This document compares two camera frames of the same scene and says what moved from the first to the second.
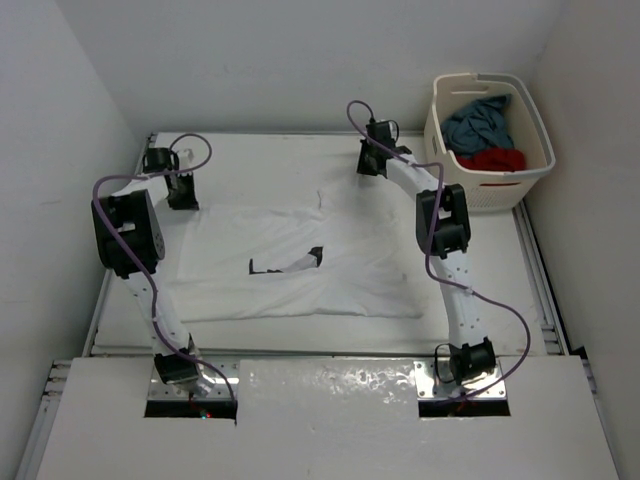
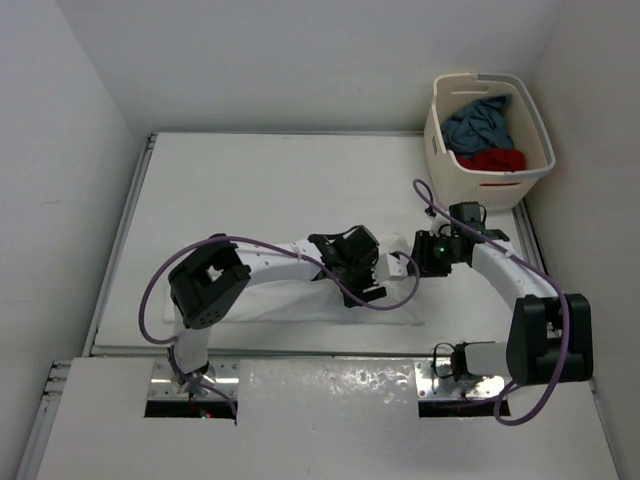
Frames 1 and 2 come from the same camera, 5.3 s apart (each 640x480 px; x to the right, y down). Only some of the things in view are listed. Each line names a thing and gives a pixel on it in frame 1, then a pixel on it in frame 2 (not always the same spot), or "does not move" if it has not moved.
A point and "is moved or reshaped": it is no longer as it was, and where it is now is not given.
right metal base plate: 434,380 does not move
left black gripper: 191,204 to 369,261
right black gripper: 362,166 to 423,241
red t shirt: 493,160 does not move
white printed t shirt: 351,253 is moved or reshaped
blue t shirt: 482,125 does not move
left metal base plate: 217,380 does not move
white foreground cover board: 327,420 does not move
